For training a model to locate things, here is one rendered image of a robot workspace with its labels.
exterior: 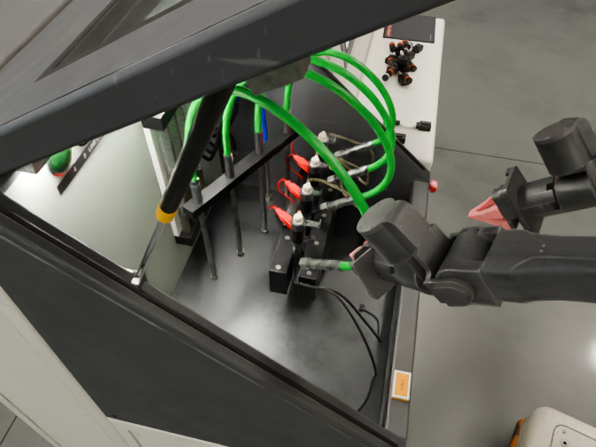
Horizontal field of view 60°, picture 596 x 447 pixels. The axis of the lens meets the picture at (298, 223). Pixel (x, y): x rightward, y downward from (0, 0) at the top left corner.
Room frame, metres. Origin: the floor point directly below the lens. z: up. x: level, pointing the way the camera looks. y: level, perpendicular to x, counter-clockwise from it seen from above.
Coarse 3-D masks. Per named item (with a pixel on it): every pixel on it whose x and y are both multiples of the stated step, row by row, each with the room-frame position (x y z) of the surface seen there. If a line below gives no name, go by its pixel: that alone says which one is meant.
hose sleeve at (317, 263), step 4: (308, 260) 0.52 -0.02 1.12; (312, 260) 0.52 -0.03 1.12; (316, 260) 0.51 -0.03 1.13; (320, 260) 0.51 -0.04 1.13; (324, 260) 0.50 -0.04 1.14; (328, 260) 0.50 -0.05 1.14; (332, 260) 0.50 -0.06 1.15; (336, 260) 0.49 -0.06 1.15; (308, 264) 0.51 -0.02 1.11; (312, 264) 0.51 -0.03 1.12; (316, 264) 0.50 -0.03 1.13; (320, 264) 0.50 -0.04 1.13; (324, 264) 0.50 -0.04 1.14; (328, 264) 0.49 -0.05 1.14; (332, 264) 0.49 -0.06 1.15; (336, 264) 0.48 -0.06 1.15; (312, 268) 0.51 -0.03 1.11; (316, 268) 0.50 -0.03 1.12; (320, 268) 0.50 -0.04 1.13; (324, 268) 0.49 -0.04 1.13; (328, 268) 0.49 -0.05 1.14; (332, 268) 0.48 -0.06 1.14; (336, 268) 0.48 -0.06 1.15
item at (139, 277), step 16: (208, 96) 0.30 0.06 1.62; (224, 96) 0.30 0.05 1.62; (208, 112) 0.30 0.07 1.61; (192, 128) 0.31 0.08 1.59; (208, 128) 0.30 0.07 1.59; (192, 144) 0.31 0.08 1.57; (192, 160) 0.31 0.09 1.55; (176, 176) 0.31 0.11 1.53; (192, 176) 0.32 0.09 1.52; (176, 192) 0.31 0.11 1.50; (160, 208) 0.32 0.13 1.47; (176, 208) 0.32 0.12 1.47; (160, 224) 0.33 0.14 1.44; (144, 256) 0.34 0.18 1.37; (144, 272) 0.36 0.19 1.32
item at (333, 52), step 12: (348, 60) 0.85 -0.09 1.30; (372, 72) 0.85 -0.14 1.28; (288, 84) 0.87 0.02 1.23; (288, 96) 0.87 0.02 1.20; (384, 96) 0.83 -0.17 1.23; (288, 108) 0.87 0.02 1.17; (288, 132) 0.87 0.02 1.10; (360, 144) 0.85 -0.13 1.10; (372, 144) 0.83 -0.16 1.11; (336, 156) 0.85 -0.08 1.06; (348, 156) 0.84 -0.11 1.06
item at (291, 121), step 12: (240, 96) 0.58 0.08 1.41; (252, 96) 0.57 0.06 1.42; (192, 108) 0.64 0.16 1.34; (264, 108) 0.56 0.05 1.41; (276, 108) 0.55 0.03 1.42; (192, 120) 0.65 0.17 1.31; (288, 120) 0.54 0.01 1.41; (300, 132) 0.53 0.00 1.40; (312, 144) 0.51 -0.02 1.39; (324, 156) 0.50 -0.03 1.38; (336, 168) 0.49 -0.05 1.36; (192, 180) 0.66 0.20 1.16; (348, 180) 0.48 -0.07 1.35; (360, 192) 0.48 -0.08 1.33; (360, 204) 0.47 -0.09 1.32; (348, 264) 0.47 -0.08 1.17
